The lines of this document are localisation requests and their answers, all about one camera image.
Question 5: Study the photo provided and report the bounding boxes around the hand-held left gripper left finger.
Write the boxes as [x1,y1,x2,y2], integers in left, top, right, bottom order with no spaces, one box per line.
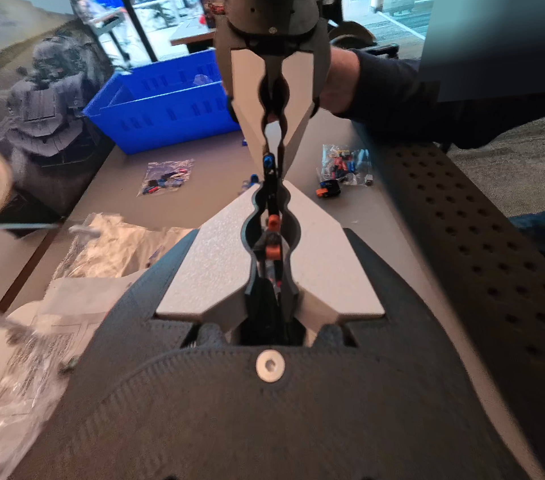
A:
[155,183,262,343]

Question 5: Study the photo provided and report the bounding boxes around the clear bag with white strip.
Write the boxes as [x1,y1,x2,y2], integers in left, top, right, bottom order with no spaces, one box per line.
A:
[0,301,111,478]

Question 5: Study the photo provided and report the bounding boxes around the small bag blue lego parts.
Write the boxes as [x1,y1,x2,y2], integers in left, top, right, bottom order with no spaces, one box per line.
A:
[137,159,195,197]

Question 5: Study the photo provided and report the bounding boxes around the multicoloured lego assembly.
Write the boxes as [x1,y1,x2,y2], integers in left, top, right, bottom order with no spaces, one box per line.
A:
[255,151,285,297]

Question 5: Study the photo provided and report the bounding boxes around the person's leg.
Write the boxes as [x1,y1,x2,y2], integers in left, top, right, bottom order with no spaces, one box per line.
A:
[509,212,545,255]

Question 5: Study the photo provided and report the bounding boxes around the small bag red lego parts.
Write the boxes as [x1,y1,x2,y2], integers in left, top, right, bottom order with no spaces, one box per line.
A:
[316,144,374,188]

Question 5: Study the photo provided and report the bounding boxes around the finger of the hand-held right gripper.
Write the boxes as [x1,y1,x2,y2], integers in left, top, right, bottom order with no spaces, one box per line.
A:
[231,48,275,174]
[277,50,316,180]

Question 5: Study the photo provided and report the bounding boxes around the black perforated panel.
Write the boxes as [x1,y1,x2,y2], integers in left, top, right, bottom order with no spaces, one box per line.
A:
[370,139,545,461]

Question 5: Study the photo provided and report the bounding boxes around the brown work table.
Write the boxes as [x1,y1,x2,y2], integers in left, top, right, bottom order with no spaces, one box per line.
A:
[169,12,219,54]

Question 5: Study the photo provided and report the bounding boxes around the person's right hand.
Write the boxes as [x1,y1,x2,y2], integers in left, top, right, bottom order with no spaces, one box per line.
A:
[318,47,362,115]

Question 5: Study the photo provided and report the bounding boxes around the blue plastic bin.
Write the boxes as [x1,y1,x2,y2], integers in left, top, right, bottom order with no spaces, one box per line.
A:
[83,48,242,156]

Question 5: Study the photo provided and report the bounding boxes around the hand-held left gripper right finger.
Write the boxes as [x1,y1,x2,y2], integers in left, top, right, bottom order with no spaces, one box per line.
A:
[282,181,387,342]

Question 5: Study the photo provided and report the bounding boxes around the dark lego set box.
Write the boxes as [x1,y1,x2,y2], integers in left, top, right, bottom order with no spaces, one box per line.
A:
[0,0,122,234]

